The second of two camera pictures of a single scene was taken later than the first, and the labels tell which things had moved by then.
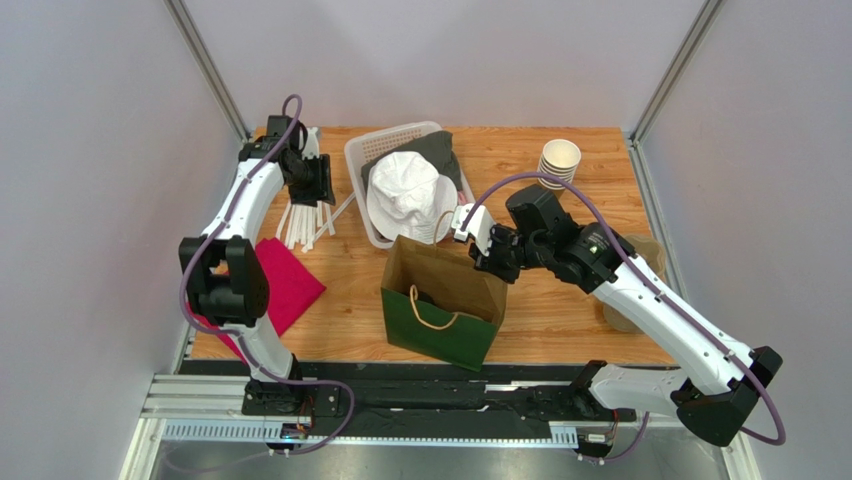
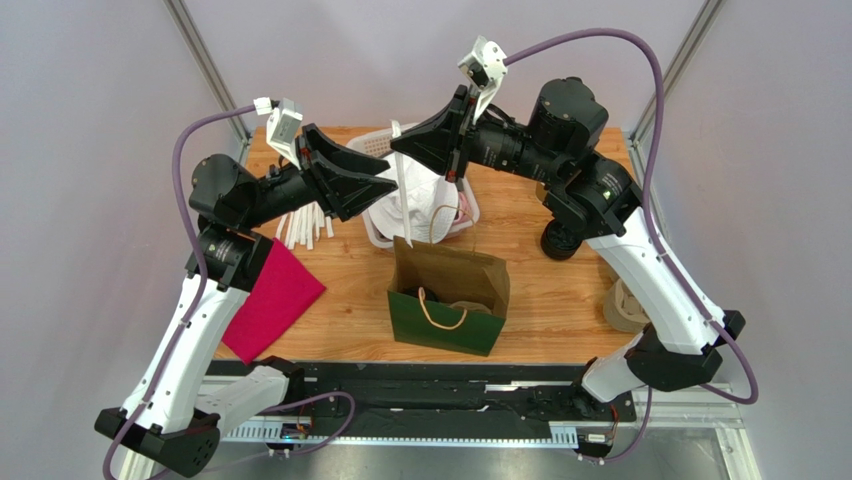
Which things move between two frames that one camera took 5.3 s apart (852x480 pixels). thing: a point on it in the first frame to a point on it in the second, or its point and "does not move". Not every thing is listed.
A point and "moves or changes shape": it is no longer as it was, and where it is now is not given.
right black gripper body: x=500 y=252 to x=462 y=134
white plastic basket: x=360 y=149 does not move
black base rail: x=512 y=399 does not move
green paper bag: x=439 y=301 moves or changes shape
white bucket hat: x=408 y=195 does not move
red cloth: x=291 y=288 does not move
